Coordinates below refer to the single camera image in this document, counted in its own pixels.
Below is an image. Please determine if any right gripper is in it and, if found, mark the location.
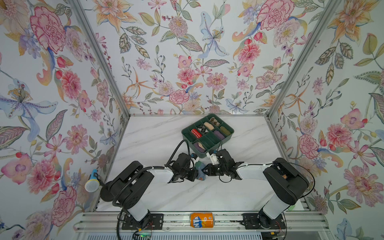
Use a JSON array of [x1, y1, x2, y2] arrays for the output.
[[200, 164, 227, 177]]

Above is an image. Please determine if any blue orange green sock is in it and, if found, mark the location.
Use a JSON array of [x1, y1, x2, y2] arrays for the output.
[[195, 161, 206, 181]]

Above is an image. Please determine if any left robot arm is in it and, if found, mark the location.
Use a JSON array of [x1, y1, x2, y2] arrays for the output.
[[101, 153, 199, 223]]

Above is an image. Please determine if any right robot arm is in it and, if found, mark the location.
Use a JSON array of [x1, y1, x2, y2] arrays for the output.
[[203, 149, 310, 228]]

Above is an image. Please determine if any purple beige rolled sock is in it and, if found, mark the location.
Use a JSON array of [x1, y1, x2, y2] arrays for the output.
[[194, 142, 206, 153]]

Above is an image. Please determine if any green compartment organizer tray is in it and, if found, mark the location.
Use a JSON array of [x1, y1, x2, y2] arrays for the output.
[[181, 114, 235, 159]]

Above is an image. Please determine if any red rolled sock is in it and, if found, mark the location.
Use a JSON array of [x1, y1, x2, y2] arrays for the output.
[[191, 129, 203, 139]]

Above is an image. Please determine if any olive rolled sock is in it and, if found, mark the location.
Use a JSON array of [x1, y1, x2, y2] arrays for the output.
[[220, 126, 232, 136]]

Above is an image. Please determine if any checkered rolled sock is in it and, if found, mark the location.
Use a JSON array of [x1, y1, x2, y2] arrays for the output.
[[197, 124, 209, 135]]

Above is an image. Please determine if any brown patterned rolled sock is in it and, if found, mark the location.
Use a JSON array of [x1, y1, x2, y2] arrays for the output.
[[210, 117, 221, 127]]

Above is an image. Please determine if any orange soda can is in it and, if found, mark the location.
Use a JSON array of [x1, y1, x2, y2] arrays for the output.
[[190, 213, 215, 228]]

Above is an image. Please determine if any black round stand base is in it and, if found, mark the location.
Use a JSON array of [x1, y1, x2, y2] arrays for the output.
[[100, 185, 114, 202]]

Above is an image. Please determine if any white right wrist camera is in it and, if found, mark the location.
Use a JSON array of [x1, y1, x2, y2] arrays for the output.
[[207, 152, 219, 165]]

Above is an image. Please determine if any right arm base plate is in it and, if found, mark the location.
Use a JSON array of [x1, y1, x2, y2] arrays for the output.
[[242, 213, 287, 230]]

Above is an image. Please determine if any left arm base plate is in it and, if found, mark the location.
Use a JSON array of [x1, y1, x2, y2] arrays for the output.
[[121, 213, 164, 231]]

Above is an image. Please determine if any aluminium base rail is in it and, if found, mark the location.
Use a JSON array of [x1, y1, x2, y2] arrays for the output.
[[74, 211, 329, 233]]

